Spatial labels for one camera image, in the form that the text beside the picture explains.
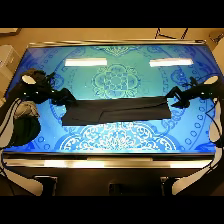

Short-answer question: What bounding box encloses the grey garment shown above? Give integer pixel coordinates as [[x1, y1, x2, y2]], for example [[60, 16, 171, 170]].
[[13, 99, 40, 118]]

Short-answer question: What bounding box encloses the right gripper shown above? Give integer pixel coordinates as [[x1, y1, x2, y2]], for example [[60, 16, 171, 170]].
[[165, 85, 198, 109]]

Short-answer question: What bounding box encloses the blue garment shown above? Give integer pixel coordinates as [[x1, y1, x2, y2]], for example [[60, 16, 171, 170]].
[[61, 95, 172, 127]]

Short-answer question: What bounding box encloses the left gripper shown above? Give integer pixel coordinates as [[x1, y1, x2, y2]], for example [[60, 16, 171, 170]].
[[49, 87, 79, 108]]

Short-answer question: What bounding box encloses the dark green garment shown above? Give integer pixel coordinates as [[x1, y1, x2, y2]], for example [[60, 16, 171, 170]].
[[8, 114, 42, 148]]

